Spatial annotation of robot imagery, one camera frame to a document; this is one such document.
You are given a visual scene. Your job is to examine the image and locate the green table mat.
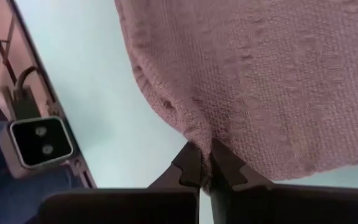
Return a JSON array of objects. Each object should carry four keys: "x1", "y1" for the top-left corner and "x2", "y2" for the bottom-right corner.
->
[{"x1": 14, "y1": 0, "x2": 358, "y2": 190}]

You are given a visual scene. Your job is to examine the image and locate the grey towel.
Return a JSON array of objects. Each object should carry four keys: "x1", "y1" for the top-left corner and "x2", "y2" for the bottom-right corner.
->
[{"x1": 114, "y1": 0, "x2": 358, "y2": 194}]

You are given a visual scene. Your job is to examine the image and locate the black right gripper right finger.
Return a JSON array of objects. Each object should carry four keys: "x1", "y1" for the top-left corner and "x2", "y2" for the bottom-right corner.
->
[{"x1": 209, "y1": 139, "x2": 275, "y2": 192}]

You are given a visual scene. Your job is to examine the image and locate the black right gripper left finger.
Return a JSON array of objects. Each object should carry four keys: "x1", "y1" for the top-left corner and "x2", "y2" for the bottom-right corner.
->
[{"x1": 147, "y1": 141, "x2": 203, "y2": 189}]

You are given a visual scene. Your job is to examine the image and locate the silver depth camera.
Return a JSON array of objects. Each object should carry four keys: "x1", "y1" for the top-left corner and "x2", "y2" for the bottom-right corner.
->
[{"x1": 0, "y1": 115, "x2": 74, "y2": 180}]

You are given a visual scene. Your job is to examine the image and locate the black camera cable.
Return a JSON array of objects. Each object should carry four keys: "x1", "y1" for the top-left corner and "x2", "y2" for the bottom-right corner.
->
[{"x1": 13, "y1": 65, "x2": 40, "y2": 94}]

